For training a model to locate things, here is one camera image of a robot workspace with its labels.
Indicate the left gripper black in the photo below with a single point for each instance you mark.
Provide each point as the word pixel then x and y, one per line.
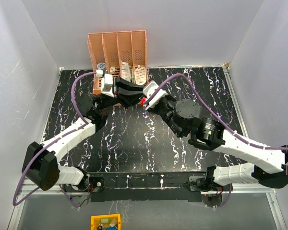
pixel 127 97

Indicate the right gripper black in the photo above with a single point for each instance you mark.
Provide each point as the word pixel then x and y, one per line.
pixel 154 109

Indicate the red handled keyring holder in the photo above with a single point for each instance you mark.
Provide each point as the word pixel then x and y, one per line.
pixel 143 101

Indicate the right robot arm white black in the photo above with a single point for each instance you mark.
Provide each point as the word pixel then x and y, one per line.
pixel 186 119

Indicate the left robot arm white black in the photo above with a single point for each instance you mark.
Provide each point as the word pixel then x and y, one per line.
pixel 41 163

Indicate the white tube package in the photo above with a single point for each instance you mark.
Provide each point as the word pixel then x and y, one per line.
pixel 125 71

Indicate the white label pouch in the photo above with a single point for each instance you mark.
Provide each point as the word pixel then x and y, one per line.
pixel 140 76

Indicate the small card box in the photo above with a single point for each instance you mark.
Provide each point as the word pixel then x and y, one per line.
pixel 112 69

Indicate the round tin jar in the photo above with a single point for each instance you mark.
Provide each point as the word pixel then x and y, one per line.
pixel 101 66

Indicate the orange desk file organizer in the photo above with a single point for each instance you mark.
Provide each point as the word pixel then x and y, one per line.
pixel 115 47

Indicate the yellow box with parts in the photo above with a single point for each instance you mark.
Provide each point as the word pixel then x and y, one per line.
pixel 106 222

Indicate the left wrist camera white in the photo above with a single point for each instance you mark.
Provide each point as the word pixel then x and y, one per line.
pixel 107 84

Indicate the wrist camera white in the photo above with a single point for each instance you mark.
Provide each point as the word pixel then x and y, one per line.
pixel 107 84
pixel 153 95

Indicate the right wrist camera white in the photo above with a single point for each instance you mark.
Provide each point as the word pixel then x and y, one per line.
pixel 153 95

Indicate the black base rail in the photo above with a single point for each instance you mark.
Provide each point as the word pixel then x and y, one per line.
pixel 143 186

